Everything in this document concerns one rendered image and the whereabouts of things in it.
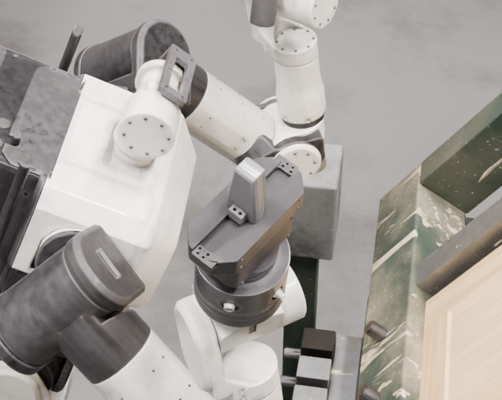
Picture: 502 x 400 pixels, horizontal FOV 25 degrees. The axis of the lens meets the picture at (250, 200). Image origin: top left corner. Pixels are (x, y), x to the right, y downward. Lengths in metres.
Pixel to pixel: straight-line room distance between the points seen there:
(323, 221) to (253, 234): 1.07
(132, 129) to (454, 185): 0.85
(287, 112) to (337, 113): 1.96
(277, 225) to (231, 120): 0.68
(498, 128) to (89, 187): 0.83
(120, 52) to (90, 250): 0.40
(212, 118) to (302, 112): 0.14
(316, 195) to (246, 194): 1.06
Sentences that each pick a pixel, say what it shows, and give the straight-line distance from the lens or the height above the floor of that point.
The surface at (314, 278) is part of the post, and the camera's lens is 2.19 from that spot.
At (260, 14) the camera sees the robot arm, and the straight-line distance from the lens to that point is 1.55.
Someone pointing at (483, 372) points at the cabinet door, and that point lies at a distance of 1.64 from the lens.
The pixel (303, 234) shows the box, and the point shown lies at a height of 0.81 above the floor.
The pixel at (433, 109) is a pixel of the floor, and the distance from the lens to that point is 3.70.
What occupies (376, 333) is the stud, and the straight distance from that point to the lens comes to 1.84.
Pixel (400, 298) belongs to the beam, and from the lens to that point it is 1.87.
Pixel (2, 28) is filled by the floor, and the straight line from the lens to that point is 4.11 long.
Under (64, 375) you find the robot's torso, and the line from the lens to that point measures 1.70.
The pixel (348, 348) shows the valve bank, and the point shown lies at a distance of 1.99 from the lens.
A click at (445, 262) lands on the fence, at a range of 1.84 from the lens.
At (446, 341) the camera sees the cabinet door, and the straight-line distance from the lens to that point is 1.76.
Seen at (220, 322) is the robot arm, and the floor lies 1.44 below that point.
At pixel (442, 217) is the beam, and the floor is 0.88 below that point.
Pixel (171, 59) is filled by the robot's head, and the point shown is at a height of 1.46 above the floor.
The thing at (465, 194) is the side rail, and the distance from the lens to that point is 2.06.
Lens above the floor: 2.26
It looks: 43 degrees down
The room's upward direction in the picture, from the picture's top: straight up
